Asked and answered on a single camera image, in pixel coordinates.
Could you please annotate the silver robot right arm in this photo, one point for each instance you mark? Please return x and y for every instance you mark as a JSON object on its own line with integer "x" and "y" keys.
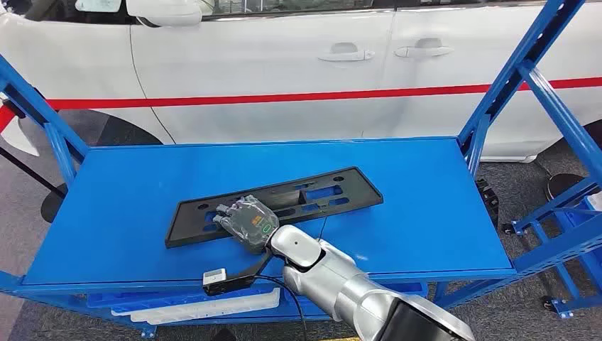
{"x": 348, "y": 287}

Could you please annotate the white car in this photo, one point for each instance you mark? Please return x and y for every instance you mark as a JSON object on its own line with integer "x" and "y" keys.
{"x": 282, "y": 61}

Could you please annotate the black plastic plate bracket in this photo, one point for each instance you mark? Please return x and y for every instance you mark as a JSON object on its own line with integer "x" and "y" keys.
{"x": 362, "y": 193}

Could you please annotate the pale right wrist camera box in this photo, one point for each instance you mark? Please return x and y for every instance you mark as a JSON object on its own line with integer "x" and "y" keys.
{"x": 214, "y": 276}

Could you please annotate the blue metal shelf rack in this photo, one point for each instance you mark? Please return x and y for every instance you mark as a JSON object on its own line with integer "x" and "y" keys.
{"x": 117, "y": 212}

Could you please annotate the red barrier belt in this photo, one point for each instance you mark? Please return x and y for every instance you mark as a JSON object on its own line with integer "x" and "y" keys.
{"x": 282, "y": 98}
{"x": 4, "y": 117}

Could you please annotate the black stanchion with round base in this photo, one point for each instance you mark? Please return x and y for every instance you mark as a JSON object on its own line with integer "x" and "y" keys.
{"x": 54, "y": 204}

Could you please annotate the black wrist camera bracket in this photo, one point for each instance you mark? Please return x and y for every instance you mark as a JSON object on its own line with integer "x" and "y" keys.
{"x": 247, "y": 275}

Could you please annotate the white plastic bin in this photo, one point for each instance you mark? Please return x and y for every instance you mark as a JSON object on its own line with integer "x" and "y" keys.
{"x": 202, "y": 310}
{"x": 596, "y": 201}

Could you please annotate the round black stanchion base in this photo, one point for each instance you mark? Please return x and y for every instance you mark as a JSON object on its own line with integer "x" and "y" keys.
{"x": 566, "y": 186}

